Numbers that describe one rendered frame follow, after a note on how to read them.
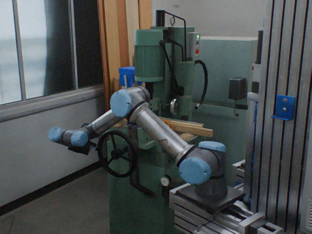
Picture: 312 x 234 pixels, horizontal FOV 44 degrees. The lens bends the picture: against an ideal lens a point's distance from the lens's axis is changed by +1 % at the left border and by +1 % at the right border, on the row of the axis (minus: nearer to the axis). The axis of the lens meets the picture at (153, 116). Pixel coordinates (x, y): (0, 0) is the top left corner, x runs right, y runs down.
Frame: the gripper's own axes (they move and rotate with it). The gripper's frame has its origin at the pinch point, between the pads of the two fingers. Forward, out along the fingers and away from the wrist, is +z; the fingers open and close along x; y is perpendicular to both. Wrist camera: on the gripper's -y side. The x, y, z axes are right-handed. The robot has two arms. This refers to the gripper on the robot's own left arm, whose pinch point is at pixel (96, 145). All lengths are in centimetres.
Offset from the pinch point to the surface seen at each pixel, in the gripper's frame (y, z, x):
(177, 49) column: -73, 25, 21
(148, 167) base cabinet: 3.6, 29.0, 21.0
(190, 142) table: -16, 23, 47
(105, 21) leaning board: -125, 82, -101
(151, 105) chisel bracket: -34.5, 24.1, 13.9
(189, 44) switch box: -80, 31, 25
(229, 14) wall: -198, 198, -30
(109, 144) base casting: -5.0, 24.1, -9.2
